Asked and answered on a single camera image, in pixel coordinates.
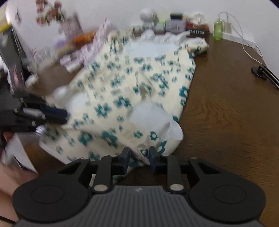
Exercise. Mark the oranges in plastic bag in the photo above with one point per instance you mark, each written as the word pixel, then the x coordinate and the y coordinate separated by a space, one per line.
pixel 83 39

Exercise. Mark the white tin box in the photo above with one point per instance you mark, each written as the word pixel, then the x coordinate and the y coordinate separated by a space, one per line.
pixel 175 26

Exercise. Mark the person left hand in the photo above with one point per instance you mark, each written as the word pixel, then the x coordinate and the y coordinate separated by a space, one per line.
pixel 11 179

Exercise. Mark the red black tissue box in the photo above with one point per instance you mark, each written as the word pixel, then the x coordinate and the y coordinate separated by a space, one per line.
pixel 199 30

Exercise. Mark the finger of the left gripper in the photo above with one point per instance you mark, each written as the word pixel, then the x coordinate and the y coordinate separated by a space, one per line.
pixel 43 112
pixel 50 121

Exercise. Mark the green white small box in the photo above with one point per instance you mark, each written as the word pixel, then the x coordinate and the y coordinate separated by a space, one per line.
pixel 160 28

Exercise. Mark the pink artificial flowers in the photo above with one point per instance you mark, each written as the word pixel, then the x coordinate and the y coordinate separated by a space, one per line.
pixel 48 12

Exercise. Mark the white robot figurine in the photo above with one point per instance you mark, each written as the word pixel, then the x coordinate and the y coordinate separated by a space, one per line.
pixel 149 18

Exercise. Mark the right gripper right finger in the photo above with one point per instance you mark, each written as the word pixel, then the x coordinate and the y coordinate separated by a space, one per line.
pixel 169 166

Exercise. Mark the cream teal floral garment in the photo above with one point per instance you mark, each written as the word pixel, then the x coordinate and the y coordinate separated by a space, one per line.
pixel 131 95

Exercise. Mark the white power strip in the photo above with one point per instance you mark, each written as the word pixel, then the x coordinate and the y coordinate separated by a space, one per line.
pixel 237 39

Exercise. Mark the black small box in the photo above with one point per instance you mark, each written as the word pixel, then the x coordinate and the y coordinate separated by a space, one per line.
pixel 176 16

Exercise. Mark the green spray bottle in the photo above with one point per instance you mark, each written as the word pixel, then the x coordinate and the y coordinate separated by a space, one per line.
pixel 217 33

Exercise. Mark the pink floral dress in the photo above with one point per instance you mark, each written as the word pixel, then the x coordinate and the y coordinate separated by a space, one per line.
pixel 88 52

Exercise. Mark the white charger plug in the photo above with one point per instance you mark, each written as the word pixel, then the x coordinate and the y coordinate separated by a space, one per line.
pixel 227 28

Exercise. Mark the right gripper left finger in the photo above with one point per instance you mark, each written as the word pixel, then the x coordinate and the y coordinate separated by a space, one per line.
pixel 108 167

